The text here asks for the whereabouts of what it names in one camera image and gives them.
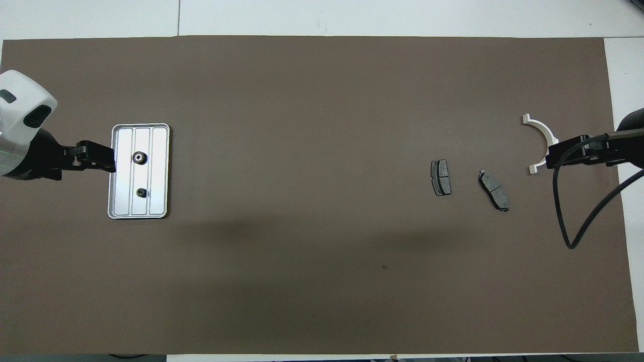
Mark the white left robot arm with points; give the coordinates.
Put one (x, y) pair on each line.
(20, 100)

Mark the brown table mat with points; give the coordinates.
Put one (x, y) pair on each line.
(201, 301)

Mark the dark rectangular brake pad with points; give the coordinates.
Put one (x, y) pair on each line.
(441, 178)

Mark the dark curved brake pad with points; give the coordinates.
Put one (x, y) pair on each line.
(495, 193)

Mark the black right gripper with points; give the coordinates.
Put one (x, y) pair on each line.
(633, 151)

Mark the silver metal tray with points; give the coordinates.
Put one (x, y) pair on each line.
(156, 171)

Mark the large black bearing gear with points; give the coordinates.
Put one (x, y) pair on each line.
(135, 158)

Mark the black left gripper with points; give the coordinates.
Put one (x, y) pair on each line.
(45, 158)

